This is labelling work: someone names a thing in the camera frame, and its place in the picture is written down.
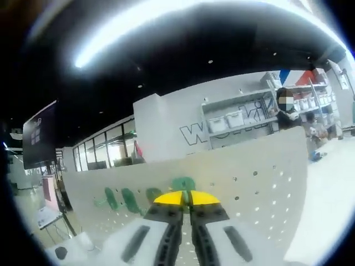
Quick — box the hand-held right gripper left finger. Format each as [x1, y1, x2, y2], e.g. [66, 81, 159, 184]
[100, 191, 184, 266]

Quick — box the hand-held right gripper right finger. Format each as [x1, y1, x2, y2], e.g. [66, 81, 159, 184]
[190, 191, 281, 266]

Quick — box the white perforated mounting plate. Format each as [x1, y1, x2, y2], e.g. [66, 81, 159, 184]
[62, 126, 310, 252]

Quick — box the red hanging bag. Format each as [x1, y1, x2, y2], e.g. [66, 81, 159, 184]
[133, 139, 147, 165]

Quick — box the black oval device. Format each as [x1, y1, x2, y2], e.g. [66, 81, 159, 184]
[54, 246, 68, 260]

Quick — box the grey metal shelf rack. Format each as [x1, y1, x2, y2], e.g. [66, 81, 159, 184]
[200, 90, 278, 151]

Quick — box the white side desk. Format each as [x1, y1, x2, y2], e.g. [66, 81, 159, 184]
[35, 207, 65, 231]

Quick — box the white storage bin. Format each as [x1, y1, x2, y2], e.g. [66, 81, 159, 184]
[208, 116, 230, 134]
[225, 110, 249, 129]

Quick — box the pink monitor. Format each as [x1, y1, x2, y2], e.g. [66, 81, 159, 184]
[41, 175, 57, 203]

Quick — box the dark hanging screen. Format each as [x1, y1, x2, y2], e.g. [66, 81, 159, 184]
[22, 100, 58, 170]

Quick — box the shelving unit with white bins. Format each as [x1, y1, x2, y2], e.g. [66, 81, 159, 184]
[293, 82, 338, 131]

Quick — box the ceiling light strip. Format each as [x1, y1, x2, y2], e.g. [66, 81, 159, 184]
[74, 4, 252, 69]

